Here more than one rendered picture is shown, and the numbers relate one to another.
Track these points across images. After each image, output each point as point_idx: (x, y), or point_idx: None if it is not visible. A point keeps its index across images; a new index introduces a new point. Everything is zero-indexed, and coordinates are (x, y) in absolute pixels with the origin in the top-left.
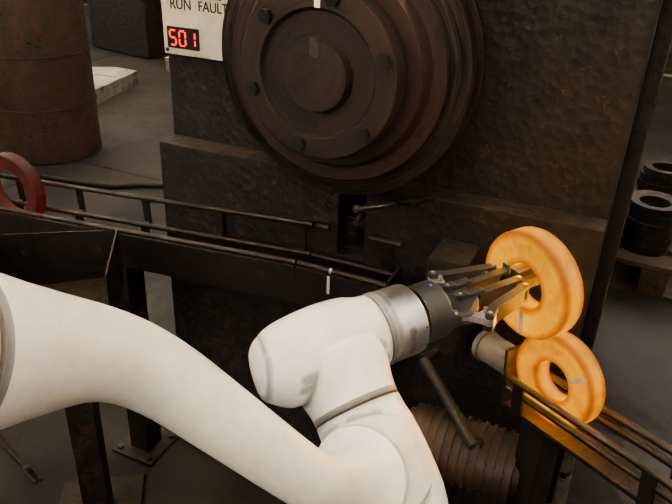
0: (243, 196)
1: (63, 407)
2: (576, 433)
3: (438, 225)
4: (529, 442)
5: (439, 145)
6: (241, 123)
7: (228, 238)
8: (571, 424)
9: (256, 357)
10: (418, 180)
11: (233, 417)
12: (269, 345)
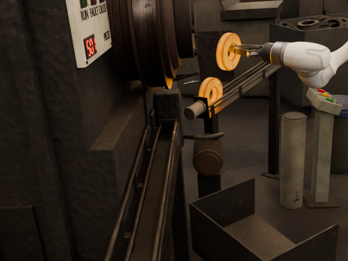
0: (133, 145)
1: None
2: (226, 98)
3: (151, 91)
4: (215, 122)
5: None
6: (105, 102)
7: (147, 177)
8: (220, 101)
9: (328, 53)
10: (133, 81)
11: None
12: (326, 47)
